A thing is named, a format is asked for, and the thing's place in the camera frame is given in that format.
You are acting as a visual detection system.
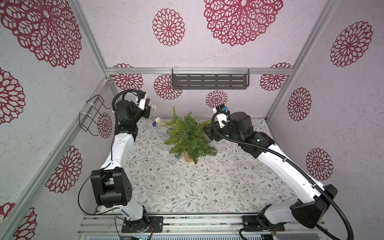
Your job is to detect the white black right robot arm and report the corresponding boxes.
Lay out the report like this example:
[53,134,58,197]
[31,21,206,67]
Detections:
[203,106,338,229]

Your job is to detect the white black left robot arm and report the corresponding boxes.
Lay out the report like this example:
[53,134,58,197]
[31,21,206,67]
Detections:
[90,99,151,232]

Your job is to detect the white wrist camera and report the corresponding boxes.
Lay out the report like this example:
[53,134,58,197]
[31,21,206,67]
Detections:
[136,90,150,111]
[212,104,231,129]

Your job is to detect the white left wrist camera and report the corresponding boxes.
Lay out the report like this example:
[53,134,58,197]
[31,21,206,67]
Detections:
[136,90,150,111]

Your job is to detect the black wire wall basket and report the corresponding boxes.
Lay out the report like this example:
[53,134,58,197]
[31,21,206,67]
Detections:
[78,94,111,137]

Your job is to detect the grey metal wall shelf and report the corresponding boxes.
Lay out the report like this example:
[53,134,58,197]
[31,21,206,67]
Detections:
[171,69,250,90]

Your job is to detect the string lights with ornaments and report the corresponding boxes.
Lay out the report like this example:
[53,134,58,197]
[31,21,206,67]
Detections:
[150,103,162,128]

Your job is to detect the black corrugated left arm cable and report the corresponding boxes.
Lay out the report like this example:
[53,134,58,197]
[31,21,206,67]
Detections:
[111,89,142,112]

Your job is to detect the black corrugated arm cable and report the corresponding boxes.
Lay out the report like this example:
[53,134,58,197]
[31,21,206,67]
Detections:
[111,89,142,112]
[210,110,355,240]

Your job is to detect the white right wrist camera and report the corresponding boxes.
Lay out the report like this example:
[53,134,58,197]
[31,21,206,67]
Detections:
[212,104,231,129]

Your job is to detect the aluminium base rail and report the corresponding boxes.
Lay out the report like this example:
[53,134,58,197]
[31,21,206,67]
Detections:
[74,213,328,240]

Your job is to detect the small green christmas tree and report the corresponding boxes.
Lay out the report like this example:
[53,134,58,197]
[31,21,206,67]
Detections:
[164,108,218,164]

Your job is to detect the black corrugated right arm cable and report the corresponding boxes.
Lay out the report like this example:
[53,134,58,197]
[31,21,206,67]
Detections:
[210,110,355,240]

